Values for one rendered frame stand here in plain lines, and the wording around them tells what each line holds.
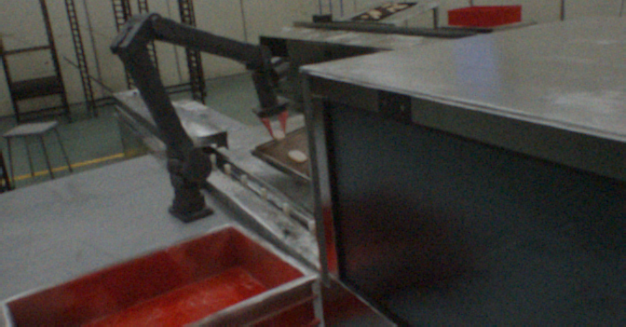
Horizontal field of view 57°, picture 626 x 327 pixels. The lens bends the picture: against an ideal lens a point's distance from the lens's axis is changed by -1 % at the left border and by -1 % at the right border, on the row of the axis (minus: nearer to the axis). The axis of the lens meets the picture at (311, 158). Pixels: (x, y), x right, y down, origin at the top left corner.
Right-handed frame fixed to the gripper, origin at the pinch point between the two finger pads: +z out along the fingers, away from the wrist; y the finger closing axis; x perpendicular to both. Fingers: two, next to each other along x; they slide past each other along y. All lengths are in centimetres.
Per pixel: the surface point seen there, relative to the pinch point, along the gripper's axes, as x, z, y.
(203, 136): -26.2, 0.8, 19.5
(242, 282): 63, 7, 30
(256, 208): 34.4, 5.4, 18.4
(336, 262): 107, -17, 21
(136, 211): 6.3, 5.2, 47.2
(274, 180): 5.4, 12.2, 6.4
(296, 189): 17.1, 12.5, 3.2
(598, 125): 141, -40, 12
